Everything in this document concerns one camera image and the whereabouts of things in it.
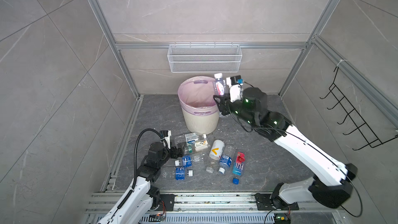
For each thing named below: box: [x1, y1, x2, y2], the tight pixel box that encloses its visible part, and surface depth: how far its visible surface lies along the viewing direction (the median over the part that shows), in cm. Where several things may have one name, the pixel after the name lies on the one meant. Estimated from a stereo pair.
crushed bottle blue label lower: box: [162, 166, 194, 181], surface depth 79 cm
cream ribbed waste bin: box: [177, 75, 221, 135], surface depth 92 cm
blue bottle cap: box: [232, 177, 240, 186], surface depth 79 cm
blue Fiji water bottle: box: [232, 151, 246, 176], surface depth 81 cm
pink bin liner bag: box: [177, 76, 220, 117], surface depth 91 cm
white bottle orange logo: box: [208, 139, 225, 161], surface depth 87 cm
